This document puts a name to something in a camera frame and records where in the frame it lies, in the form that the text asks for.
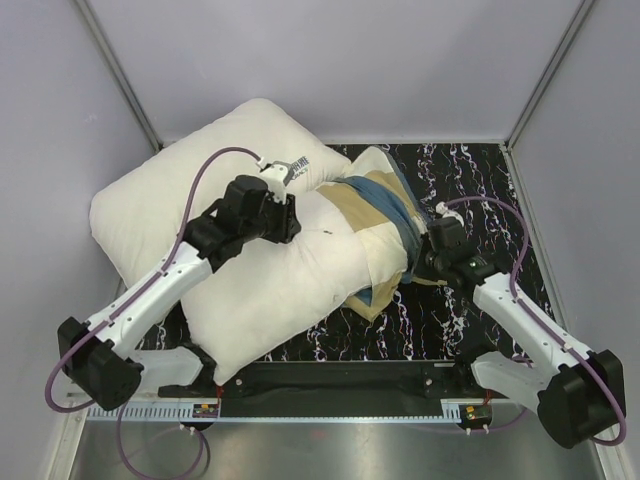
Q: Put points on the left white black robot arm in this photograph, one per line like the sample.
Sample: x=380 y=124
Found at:
x=98 y=354

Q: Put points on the white slotted cable duct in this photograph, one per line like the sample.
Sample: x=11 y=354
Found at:
x=157 y=412

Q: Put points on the blue beige patchwork pillowcase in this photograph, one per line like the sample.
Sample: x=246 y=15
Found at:
x=379 y=206

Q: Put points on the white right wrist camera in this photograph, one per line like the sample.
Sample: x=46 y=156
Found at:
x=445 y=212

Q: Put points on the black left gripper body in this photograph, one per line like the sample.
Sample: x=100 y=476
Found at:
x=274 y=222

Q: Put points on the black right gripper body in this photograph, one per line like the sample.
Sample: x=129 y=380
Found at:
x=434 y=260

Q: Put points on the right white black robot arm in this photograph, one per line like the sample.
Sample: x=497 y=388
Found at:
x=576 y=392

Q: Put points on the aluminium frame post right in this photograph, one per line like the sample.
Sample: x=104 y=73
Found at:
x=567 y=40

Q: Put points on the aluminium frame post left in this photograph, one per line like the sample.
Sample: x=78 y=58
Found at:
x=103 y=45

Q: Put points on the aluminium frame post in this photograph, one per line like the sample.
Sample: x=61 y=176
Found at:
x=567 y=40
x=103 y=45

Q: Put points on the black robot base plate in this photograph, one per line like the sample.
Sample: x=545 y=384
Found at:
x=320 y=392

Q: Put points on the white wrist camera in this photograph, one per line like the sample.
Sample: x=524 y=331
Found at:
x=445 y=212
x=276 y=174

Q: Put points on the plain white pillow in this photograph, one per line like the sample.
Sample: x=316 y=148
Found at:
x=135 y=220

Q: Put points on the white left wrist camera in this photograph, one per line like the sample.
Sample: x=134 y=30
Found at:
x=276 y=174

